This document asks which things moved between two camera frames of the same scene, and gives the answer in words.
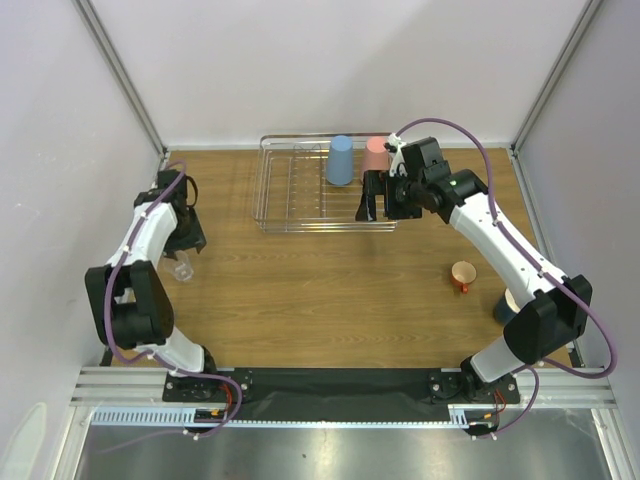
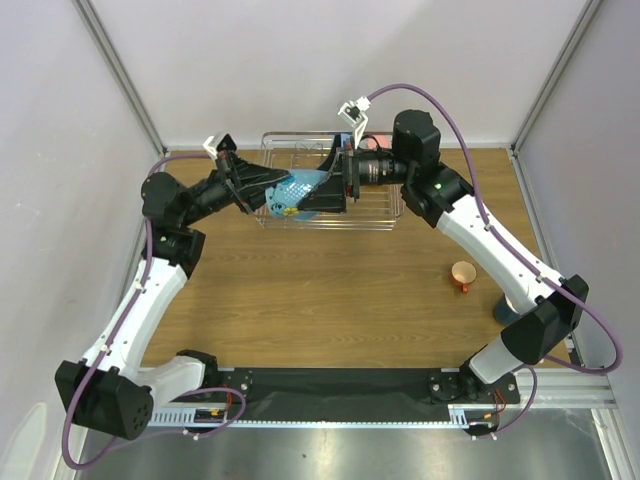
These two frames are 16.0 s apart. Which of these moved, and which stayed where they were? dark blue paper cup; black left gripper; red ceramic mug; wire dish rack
Moved: black left gripper
Stayed: wire dish rack; red ceramic mug; dark blue paper cup
